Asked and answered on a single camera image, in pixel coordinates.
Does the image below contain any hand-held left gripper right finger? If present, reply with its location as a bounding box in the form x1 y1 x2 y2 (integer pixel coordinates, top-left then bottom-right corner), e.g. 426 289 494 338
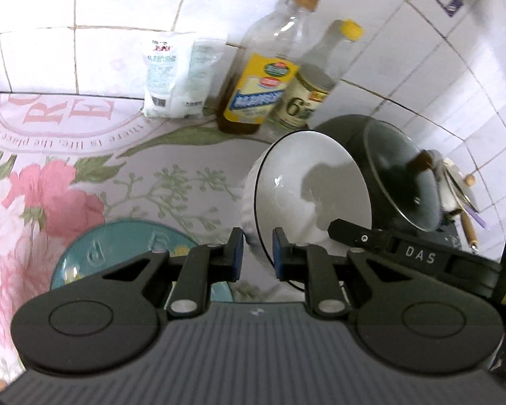
272 227 416 320

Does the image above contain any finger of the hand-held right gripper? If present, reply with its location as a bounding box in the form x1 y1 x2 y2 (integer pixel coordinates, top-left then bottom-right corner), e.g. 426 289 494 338
327 218 502 301

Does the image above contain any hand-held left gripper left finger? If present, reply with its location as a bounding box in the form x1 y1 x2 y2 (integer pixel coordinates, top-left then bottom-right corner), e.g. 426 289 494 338
100 227 244 320

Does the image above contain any large white bowl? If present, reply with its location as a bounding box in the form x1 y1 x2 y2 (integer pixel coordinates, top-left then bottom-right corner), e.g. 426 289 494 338
240 130 374 293

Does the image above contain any blue plate with egg print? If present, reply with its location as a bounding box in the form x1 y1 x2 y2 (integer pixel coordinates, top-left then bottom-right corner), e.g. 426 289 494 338
51 219 233 304

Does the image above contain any purple utensil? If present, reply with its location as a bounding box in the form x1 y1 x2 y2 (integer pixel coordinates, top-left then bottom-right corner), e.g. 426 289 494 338
464 202 488 231

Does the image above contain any glass pot lid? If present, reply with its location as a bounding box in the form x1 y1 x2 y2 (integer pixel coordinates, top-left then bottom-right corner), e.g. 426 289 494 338
363 120 444 233

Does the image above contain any dark cooking pot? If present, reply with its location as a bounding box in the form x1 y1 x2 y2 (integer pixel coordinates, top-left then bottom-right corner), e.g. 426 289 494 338
315 114 444 234

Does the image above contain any oil bottle with yellow label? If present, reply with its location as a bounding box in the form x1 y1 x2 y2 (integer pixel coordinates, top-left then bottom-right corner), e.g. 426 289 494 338
216 0 324 136

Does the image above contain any clear bottle with yellow cap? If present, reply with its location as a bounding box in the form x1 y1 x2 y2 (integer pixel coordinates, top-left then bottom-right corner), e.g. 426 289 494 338
270 19 365 132

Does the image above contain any floral tablecloth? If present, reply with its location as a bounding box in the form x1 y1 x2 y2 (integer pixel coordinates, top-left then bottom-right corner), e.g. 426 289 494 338
0 92 321 389

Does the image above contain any white salt bag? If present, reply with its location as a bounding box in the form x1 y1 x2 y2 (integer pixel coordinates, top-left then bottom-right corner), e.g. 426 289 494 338
141 31 228 119

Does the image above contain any wooden-handled utensil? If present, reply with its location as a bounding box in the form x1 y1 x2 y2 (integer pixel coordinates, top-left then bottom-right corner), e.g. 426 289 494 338
459 174 478 254

